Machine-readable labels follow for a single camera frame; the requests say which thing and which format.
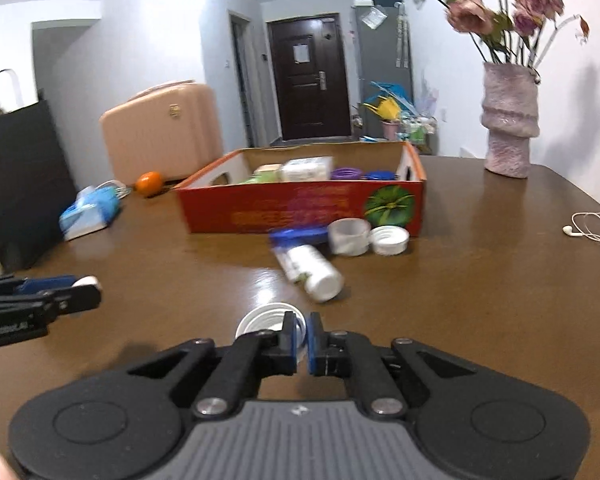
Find white ribbed cap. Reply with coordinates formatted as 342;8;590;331
235;302;306;349
370;226;410;256

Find white pill bottle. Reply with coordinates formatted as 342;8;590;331
273;245;344;304

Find blue round lid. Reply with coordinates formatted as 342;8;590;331
268;226;329;248

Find clear tape roll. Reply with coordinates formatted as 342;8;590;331
327;218;370;257

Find black paper bag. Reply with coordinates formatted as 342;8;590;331
0;99;78;272

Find blue tissue pack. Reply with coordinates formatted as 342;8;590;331
59;185;120;242

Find orange fruit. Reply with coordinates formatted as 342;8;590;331
134;171;164;198

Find red cardboard box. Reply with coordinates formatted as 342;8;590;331
174;142;427;236

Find purple plastic lid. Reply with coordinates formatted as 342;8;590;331
330;167;364;181

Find blue plastic lid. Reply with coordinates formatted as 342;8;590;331
365;170;398;181

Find pink suitcase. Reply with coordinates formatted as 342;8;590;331
99;80;224;184

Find yellow watering can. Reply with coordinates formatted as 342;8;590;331
364;96;401;122

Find dark entrance door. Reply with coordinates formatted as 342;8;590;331
268;13;351;141

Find pink textured vase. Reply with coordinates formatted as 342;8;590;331
481;63;540;179

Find grey refrigerator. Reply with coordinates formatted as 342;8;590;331
352;0;413;138

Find dried pink roses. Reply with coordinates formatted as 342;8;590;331
434;0;591;74

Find wire rack with bottles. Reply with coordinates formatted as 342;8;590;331
398;115;438;155

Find white earphones cable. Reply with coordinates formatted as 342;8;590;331
561;210;600;252

